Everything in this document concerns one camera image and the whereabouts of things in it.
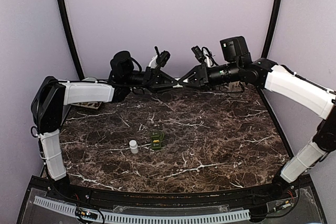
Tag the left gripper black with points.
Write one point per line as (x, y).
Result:
(154, 81)

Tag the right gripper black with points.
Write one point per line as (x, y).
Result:
(201, 75)

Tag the green weekly pill organizer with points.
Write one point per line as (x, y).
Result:
(156, 139)

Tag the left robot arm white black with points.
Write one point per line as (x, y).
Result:
(53, 95)

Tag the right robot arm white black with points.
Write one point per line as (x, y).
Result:
(267, 74)

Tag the cream ceramic mug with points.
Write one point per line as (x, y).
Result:
(235, 89)

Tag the white pill bottle front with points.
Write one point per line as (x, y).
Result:
(133, 145)

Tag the patterned coaster under bowl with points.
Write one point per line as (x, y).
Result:
(89, 105)

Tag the pale green bowl left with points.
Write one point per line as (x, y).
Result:
(90, 79)

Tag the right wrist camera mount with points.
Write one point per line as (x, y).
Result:
(204, 55)

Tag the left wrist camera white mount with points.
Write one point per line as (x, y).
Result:
(160, 59)

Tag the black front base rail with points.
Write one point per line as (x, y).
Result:
(108, 198)

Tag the right black frame post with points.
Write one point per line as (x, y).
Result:
(271, 29)

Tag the black frame post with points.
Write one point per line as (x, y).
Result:
(271, 29)
(69, 38)

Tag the white slotted cable duct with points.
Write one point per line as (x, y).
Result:
(111, 217)

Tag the left black frame post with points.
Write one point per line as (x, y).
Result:
(69, 38)

